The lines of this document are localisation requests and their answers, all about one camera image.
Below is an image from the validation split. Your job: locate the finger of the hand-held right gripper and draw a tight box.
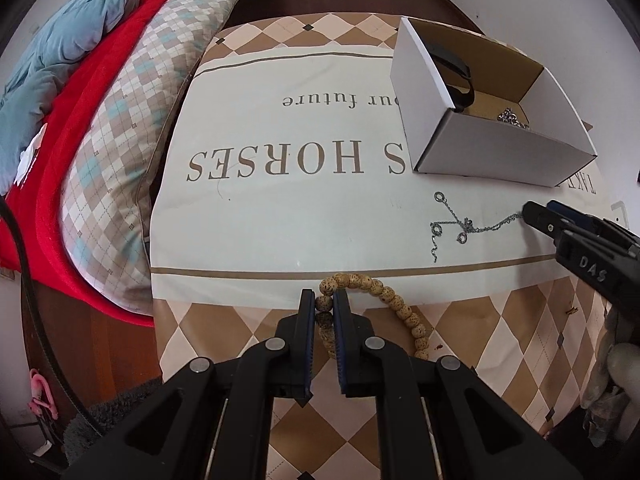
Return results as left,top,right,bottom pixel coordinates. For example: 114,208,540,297
523,200,571,242
547,199,607,227

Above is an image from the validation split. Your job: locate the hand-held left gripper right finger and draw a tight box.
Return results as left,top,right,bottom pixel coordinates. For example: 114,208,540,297
333,289,586,480

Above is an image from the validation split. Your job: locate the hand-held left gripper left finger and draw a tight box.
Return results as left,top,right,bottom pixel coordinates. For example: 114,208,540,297
65,288,317,480

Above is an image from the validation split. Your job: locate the wooden bead bracelet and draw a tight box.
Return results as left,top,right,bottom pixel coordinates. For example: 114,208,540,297
315,272,432,361

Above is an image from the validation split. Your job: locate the silver chain necklace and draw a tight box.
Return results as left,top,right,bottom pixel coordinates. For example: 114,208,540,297
429,191,527,264

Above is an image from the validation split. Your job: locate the person's right hand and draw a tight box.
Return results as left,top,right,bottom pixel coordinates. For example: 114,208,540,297
580,305,640,448

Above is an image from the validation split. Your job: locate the white cardboard box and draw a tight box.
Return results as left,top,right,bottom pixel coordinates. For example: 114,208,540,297
389,16,599,189

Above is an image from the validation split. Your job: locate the printed checkered tablecloth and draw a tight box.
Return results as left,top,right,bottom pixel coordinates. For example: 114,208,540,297
150,12,626,480

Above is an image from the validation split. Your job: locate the dark grey fluffy rug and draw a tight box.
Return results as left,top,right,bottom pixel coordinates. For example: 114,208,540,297
64,377,164,447

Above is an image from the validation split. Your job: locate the pink hook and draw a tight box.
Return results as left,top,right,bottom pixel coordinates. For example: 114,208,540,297
27,368,59,419

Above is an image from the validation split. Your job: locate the checkered pillow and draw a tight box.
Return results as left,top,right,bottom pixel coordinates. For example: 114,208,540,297
60,0,271,317

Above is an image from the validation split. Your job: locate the red blanket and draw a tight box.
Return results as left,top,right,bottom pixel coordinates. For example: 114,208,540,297
0,0,236,329

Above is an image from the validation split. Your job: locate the white cloth patch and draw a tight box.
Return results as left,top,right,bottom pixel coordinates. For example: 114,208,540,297
14,126,47,187

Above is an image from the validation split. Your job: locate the blue blanket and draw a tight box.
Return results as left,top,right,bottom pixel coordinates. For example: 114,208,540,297
0,0,142,196

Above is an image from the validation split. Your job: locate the silver chain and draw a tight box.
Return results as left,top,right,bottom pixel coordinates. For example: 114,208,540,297
495,106,532,132

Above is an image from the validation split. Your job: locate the black strap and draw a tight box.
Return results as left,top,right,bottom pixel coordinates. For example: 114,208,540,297
416,27,476,113

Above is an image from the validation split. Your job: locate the wooden bed frame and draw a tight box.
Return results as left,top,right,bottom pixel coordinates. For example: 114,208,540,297
21,280,157,413

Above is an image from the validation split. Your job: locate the black cable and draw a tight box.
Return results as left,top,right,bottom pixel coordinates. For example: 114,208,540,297
0,194,103,438

